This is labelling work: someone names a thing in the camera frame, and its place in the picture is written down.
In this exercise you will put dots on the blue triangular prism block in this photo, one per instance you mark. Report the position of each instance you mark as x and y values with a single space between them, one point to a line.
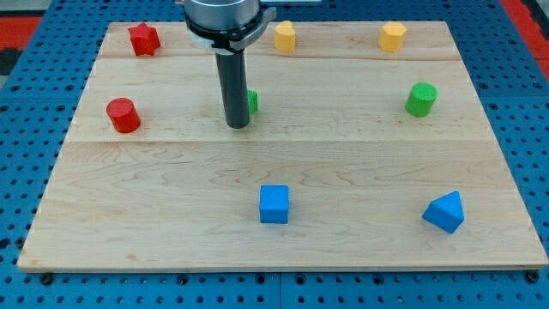
446 212

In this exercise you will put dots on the light wooden board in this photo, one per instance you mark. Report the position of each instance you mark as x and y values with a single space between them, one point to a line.
181 193

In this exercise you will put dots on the yellow heart block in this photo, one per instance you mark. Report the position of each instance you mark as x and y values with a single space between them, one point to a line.
285 36

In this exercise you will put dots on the blue cube block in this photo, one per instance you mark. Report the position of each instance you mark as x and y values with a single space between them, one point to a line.
274 204

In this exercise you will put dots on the green block behind rod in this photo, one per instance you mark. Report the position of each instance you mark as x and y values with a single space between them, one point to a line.
253 101

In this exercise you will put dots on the yellow hexagon block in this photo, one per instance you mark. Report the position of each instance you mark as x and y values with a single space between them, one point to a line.
392 36

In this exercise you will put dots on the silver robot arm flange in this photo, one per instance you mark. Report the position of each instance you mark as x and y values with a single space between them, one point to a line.
226 27

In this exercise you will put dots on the green cylinder block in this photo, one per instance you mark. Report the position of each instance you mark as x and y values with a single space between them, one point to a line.
421 99

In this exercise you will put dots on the black cylindrical pointer rod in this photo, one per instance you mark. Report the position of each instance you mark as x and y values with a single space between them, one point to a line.
233 85

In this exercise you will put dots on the red star block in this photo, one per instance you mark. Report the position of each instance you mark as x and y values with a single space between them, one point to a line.
144 39

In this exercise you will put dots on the red cylinder block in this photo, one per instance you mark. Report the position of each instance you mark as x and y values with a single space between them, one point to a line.
123 115

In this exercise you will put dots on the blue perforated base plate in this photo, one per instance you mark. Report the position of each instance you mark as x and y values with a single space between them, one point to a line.
505 54

